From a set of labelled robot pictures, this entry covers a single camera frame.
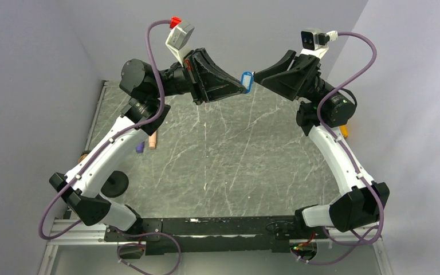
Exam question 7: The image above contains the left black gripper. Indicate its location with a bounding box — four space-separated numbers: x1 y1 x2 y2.
151 48 248 106

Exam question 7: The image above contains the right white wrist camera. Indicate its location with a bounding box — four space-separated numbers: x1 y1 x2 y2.
300 28 339 59

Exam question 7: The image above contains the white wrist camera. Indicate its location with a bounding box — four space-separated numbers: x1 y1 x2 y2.
300 28 339 59
165 17 195 64

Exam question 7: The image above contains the aluminium frame rail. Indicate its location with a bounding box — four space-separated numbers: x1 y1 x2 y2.
38 223 107 275

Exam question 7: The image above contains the pink microphone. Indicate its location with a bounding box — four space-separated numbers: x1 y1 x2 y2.
148 132 158 149

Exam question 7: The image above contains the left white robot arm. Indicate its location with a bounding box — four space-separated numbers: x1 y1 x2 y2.
49 48 252 241

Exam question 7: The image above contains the purple microphone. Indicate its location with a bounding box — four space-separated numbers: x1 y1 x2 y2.
135 142 145 154

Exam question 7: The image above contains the round gold black disc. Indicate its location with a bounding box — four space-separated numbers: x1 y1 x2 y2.
101 171 129 198

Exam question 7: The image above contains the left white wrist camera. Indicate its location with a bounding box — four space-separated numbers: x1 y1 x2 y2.
165 17 195 64

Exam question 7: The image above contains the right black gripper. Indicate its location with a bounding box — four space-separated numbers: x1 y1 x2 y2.
251 50 336 105

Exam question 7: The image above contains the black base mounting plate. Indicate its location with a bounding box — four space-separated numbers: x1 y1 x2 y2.
104 215 321 256

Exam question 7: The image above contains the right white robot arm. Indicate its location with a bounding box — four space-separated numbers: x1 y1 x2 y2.
253 49 390 238

